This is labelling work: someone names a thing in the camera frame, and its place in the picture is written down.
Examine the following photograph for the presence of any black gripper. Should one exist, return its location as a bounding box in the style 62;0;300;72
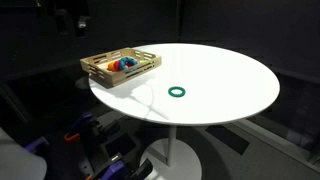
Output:
49;0;91;38

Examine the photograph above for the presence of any wooden slatted tray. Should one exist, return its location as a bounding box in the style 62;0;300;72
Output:
79;47;163;90

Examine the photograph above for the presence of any purple clamp with orange tip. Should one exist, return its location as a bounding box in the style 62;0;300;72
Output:
63;112;101;144

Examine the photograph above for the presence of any white rounded object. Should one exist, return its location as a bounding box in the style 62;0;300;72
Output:
0;127;48;180

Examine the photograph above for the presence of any purple and black clamp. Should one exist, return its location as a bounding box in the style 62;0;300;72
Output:
84;152;154;180

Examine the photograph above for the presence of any orange ring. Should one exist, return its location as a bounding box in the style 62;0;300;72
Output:
106;61;117;72

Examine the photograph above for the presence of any red ribbed ring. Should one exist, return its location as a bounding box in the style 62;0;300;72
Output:
112;60;124;73

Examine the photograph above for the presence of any green ribbed ring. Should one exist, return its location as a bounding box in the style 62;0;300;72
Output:
167;85;187;99

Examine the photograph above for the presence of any white table pedestal base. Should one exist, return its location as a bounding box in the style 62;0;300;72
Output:
139;125;203;180

